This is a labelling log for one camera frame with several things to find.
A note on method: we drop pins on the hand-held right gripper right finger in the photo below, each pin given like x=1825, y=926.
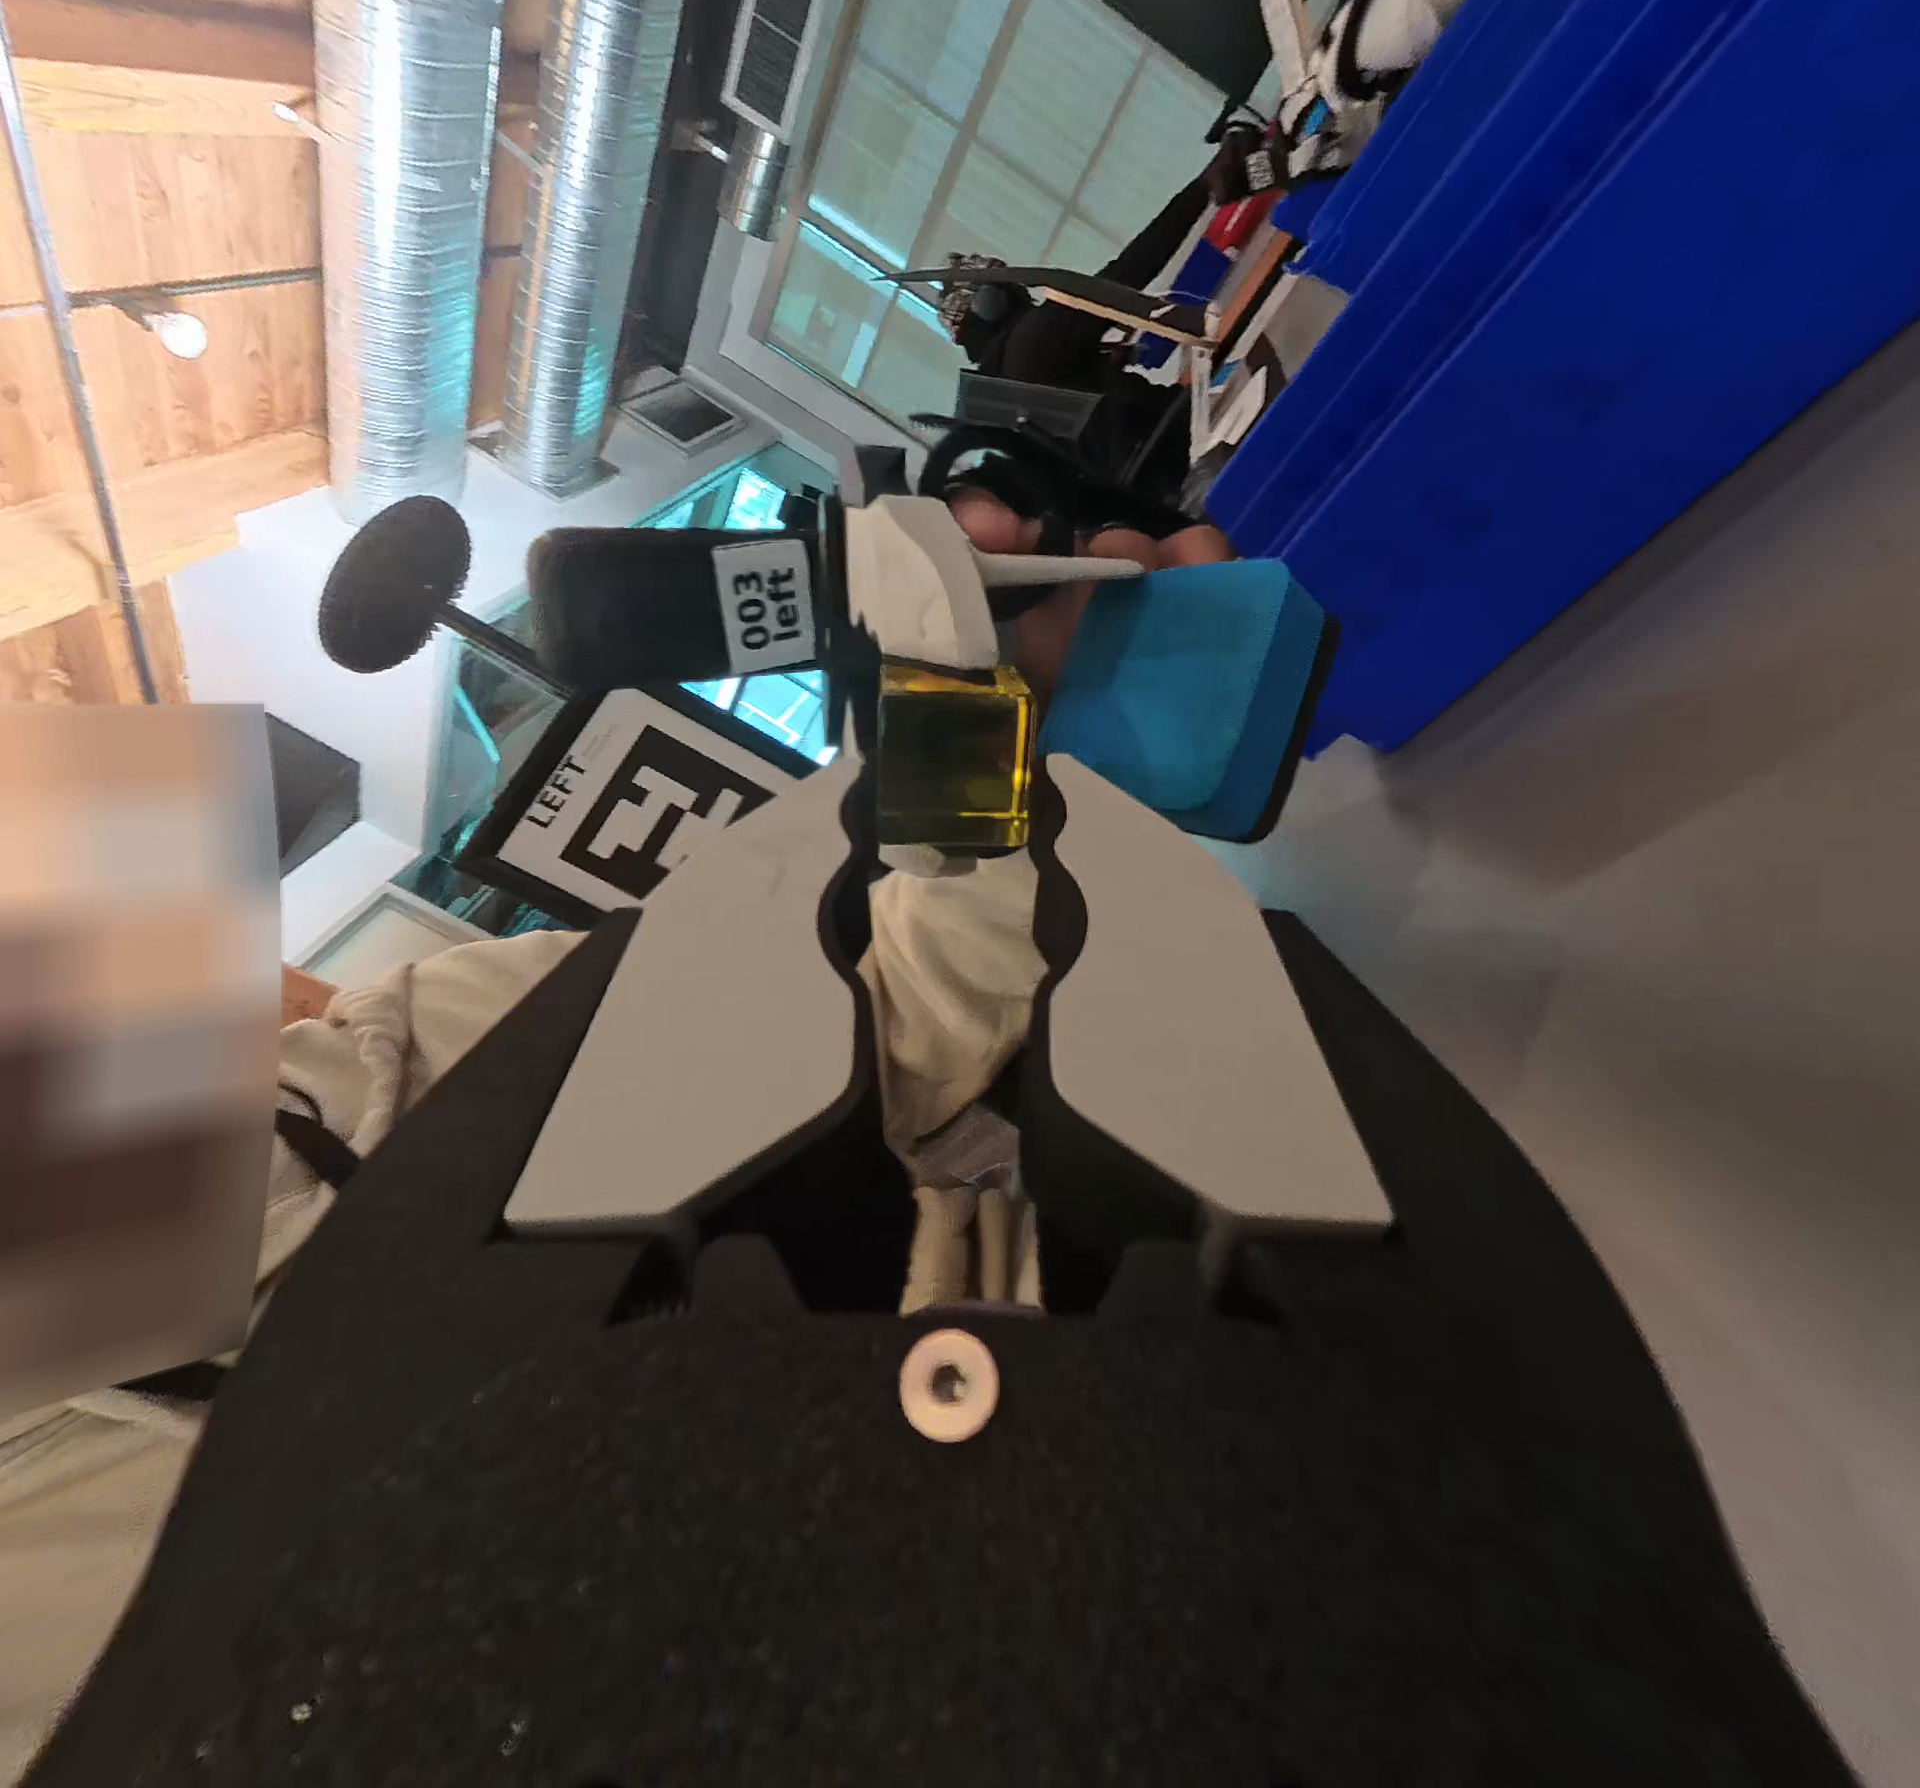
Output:
x=1200, y=1052

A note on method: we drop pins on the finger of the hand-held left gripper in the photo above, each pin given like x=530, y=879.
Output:
x=922, y=580

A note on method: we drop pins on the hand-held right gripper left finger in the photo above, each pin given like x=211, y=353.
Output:
x=705, y=1052

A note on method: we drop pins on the yellow transparent cube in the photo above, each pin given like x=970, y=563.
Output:
x=953, y=768

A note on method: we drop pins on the blue whiteboard eraser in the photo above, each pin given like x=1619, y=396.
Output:
x=1185, y=678

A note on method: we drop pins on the blue plastic bin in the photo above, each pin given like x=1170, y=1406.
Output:
x=1575, y=318

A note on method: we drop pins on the grey desk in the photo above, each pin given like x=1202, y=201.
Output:
x=1651, y=1068

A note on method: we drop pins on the person's left hand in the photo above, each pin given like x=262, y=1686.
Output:
x=1200, y=546

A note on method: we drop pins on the framed tag poster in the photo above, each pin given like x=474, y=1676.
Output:
x=661, y=813

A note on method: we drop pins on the black round disc stand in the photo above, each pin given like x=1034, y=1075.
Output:
x=392, y=580

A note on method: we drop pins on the black speaker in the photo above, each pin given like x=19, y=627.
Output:
x=314, y=791

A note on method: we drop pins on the ceiling light bulb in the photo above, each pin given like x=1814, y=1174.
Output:
x=183, y=333

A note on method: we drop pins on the white air vent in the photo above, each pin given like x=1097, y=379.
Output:
x=781, y=18

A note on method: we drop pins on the silver ventilation duct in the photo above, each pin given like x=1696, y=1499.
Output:
x=412, y=168
x=600, y=168

